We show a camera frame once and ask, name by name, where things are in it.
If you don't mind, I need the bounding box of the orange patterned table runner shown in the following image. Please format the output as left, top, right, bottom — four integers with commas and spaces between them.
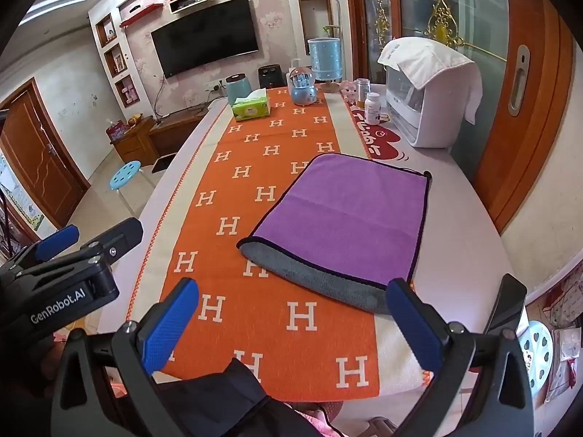
125, 86, 432, 403

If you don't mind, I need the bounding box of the white pill bottle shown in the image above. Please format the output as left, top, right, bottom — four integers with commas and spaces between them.
364, 92, 382, 126

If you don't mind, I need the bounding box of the pile of packets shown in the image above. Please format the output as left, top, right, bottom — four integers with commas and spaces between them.
542, 268, 583, 401

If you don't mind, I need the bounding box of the red wall shelf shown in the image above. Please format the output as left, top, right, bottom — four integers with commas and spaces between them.
119, 4, 164, 28

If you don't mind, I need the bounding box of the pink garment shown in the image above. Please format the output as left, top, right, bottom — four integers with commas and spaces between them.
285, 401, 397, 437

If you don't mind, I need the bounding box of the black television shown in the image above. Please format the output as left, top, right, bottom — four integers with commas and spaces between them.
150, 0, 259, 79

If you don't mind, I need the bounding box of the blue snow globe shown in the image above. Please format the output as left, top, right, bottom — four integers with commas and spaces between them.
286, 66, 318, 106

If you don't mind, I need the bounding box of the light blue basket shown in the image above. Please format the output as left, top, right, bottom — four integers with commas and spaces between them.
307, 37, 342, 83

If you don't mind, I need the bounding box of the yellow wall shelf box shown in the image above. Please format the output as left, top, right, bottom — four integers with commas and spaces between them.
168, 0, 215, 14

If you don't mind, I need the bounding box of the dark cloth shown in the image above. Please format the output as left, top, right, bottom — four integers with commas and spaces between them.
155, 357, 331, 437

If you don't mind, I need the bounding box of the wooden television cabinet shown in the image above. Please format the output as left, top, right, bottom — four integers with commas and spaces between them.
110, 108, 208, 167

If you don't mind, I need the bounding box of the glass jar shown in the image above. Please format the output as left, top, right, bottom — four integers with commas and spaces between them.
356, 78, 372, 110

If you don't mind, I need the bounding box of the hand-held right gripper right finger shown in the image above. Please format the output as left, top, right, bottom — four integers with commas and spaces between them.
386, 274, 535, 437

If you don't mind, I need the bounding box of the wall poster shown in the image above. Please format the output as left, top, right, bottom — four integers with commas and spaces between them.
0, 155, 46, 238

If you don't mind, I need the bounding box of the light blue heart stool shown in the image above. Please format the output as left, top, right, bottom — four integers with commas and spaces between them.
519, 321, 554, 408

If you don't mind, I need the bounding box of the white towel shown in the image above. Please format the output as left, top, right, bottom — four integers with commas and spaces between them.
377, 36, 484, 125

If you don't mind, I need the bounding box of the black air fryer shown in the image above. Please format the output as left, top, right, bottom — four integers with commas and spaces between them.
258, 64, 287, 91

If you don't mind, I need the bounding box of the wooden sliding glass door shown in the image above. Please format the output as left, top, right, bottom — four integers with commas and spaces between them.
344, 0, 575, 234

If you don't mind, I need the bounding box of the white countertop appliance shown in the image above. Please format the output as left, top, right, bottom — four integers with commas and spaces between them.
385, 66, 461, 149

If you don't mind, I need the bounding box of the teal jar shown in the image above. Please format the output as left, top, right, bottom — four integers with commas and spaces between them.
225, 74, 251, 106

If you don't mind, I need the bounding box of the red printed table mat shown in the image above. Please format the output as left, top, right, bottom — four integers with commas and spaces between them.
351, 100, 411, 162

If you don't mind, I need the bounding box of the blue round stool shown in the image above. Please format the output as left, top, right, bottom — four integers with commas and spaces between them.
109, 160, 153, 219

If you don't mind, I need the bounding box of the gold hanging ornament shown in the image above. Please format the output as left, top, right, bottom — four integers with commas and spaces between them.
423, 0, 465, 48

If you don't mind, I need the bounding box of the red box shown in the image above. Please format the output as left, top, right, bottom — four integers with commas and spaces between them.
106, 118, 128, 142

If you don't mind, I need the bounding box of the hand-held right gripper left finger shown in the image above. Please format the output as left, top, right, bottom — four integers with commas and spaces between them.
50, 277, 201, 437

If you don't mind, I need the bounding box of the purple towel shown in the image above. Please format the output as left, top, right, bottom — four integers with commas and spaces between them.
237, 152, 433, 315

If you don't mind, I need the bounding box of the silver recessed door handle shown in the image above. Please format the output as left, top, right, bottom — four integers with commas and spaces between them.
508, 46, 531, 117

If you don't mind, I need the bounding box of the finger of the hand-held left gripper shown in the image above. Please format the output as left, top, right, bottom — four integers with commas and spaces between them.
0, 225, 81, 279
16, 217, 145, 279

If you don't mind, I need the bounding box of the green tissue box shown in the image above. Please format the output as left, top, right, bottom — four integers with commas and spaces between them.
231, 90, 272, 123

